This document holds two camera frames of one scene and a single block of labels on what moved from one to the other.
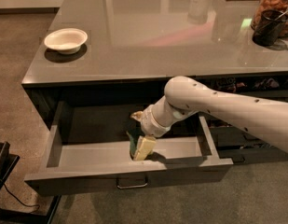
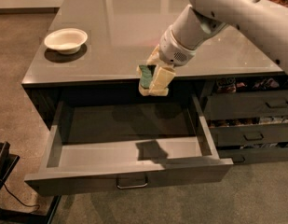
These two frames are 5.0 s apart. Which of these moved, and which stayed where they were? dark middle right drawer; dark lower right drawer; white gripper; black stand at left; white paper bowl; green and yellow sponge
Moved: green and yellow sponge; white gripper
Stayed: white paper bowl; black stand at left; dark middle right drawer; dark lower right drawer
